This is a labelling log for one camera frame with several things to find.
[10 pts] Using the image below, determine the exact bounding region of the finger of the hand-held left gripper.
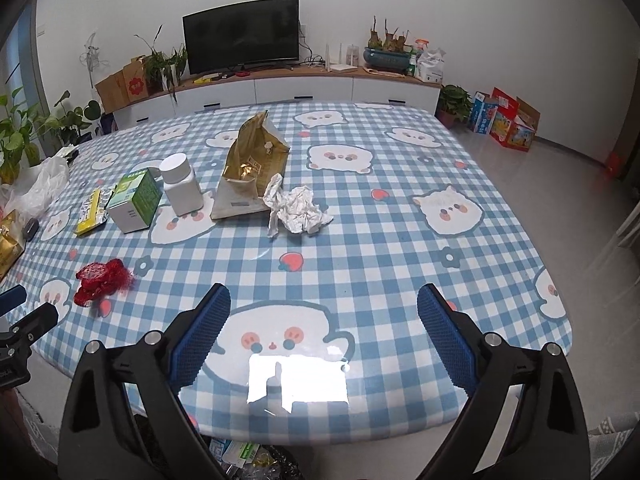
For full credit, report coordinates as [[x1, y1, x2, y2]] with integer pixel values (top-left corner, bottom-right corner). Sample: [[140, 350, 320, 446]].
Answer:
[[0, 302, 58, 356], [0, 285, 28, 316]]

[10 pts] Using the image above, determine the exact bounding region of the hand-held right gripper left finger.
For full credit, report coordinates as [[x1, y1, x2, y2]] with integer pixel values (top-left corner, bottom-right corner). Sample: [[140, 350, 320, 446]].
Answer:
[[60, 282, 232, 480]]

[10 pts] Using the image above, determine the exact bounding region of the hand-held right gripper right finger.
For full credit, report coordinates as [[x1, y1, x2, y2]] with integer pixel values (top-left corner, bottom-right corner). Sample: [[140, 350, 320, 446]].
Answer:
[[417, 282, 586, 480]]

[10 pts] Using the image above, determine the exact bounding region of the red mesh net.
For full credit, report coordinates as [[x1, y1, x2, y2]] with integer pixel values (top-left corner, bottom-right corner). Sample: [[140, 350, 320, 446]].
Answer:
[[74, 258, 137, 307]]

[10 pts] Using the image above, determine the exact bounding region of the yellow silver snack wrapper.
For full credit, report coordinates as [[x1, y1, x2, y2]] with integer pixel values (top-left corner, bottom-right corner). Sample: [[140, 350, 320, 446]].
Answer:
[[75, 187, 116, 237]]

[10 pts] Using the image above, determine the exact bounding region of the green white carton box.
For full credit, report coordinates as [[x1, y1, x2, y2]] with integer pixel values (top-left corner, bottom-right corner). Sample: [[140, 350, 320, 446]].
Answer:
[[106, 168, 163, 234]]

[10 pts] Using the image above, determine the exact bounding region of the white pill bottle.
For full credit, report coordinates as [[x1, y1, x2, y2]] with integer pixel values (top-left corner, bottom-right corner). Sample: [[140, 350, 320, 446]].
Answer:
[[159, 155, 204, 215]]

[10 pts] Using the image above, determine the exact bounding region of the white tissue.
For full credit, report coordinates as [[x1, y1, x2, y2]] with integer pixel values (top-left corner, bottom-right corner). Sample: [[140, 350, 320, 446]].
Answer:
[[263, 173, 334, 238]]

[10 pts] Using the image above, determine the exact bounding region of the black-lined trash bin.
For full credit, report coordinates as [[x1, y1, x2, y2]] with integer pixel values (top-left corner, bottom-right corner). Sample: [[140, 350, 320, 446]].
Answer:
[[135, 410, 306, 480]]

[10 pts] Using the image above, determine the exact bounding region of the gold paper bag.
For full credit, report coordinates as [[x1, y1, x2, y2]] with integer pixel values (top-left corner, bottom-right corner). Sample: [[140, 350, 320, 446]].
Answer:
[[210, 111, 291, 221]]

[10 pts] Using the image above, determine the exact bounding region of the small gold foil bag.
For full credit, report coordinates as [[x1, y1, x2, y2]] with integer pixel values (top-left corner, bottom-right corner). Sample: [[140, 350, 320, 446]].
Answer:
[[0, 210, 26, 281]]

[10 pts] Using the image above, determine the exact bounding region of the blue checkered tablecloth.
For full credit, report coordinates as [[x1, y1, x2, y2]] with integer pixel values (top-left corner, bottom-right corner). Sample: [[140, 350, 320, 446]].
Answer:
[[0, 101, 573, 446]]

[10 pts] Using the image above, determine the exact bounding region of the white plastic bag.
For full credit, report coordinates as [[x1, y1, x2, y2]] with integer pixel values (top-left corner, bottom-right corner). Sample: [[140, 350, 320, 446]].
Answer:
[[0, 157, 71, 216]]

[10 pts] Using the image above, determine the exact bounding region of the large pothos plant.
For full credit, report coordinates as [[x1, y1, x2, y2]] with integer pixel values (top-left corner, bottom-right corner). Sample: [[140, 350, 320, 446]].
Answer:
[[0, 87, 101, 181]]

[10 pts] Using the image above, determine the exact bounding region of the grey patterned rug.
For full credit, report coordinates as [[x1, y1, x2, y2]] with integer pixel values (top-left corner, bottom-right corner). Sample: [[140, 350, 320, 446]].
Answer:
[[590, 410, 640, 480]]

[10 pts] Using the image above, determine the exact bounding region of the red colourful cardboard box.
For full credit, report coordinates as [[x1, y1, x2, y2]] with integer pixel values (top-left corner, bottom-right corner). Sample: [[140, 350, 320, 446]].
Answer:
[[490, 87, 541, 152]]

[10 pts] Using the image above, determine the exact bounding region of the blue cardboard box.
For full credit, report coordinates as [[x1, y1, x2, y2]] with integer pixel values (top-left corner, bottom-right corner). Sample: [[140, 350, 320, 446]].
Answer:
[[467, 91, 500, 135]]

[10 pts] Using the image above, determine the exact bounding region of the small potted green plant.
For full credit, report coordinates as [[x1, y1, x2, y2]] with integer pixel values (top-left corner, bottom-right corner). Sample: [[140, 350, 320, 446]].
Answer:
[[436, 85, 473, 128]]

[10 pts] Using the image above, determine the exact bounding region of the brown cardboard box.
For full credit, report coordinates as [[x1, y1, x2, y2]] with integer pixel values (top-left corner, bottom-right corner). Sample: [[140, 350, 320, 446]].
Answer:
[[95, 57, 151, 111]]

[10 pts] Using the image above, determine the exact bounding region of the dried twig decoration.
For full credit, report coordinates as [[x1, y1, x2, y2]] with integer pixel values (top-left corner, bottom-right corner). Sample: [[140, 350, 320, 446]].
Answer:
[[82, 32, 108, 81]]

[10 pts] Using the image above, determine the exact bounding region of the white television cabinet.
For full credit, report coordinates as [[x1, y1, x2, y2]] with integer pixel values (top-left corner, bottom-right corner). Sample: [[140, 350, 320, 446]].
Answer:
[[112, 67, 443, 133]]

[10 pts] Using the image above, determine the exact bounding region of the white paper bag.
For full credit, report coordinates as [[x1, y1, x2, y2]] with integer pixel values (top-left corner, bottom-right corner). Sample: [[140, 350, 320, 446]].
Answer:
[[417, 49, 446, 83]]

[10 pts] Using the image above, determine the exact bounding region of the long-leaf potted plant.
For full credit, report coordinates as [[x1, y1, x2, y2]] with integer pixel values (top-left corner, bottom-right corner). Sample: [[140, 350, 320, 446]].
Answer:
[[135, 25, 188, 96]]

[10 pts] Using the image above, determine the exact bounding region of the blue bonsai planter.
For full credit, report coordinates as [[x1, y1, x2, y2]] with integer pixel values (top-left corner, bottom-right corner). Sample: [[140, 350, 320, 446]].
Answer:
[[362, 17, 416, 73]]

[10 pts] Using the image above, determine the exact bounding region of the white router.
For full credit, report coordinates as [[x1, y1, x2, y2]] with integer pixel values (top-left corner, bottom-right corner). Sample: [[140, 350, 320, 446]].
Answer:
[[325, 42, 358, 73]]

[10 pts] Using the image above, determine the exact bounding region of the black curved television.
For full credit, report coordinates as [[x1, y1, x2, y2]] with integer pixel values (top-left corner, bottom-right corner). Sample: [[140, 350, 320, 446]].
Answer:
[[182, 0, 301, 76]]

